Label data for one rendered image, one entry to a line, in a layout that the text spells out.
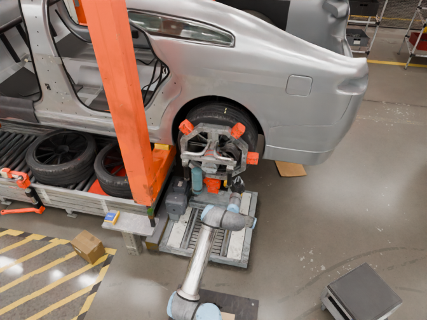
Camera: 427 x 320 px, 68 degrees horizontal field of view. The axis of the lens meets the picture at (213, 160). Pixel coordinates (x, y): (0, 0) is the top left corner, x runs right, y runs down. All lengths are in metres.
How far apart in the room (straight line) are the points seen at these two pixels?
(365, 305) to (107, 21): 2.41
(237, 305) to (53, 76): 2.30
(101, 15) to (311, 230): 2.53
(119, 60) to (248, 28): 0.88
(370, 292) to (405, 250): 0.90
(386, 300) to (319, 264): 0.63
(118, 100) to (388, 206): 2.87
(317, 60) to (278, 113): 0.46
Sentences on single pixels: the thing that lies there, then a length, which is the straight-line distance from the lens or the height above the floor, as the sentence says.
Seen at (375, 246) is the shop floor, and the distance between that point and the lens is 3.39.
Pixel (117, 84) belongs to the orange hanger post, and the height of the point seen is 1.64.
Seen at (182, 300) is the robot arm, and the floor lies 0.65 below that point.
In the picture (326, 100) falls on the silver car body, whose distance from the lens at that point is 2.38.
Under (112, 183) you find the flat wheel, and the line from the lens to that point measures 2.98.
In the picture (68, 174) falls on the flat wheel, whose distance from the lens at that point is 3.30.
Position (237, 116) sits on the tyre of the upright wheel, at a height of 1.13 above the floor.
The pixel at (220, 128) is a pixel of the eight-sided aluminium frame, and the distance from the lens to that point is 2.40.
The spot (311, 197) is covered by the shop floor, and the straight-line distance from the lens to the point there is 3.53.
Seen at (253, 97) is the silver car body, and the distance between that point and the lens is 2.37.
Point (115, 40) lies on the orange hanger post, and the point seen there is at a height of 1.90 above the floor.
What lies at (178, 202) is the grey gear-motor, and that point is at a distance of 2.83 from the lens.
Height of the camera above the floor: 2.59
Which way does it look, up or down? 43 degrees down
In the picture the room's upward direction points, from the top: straight up
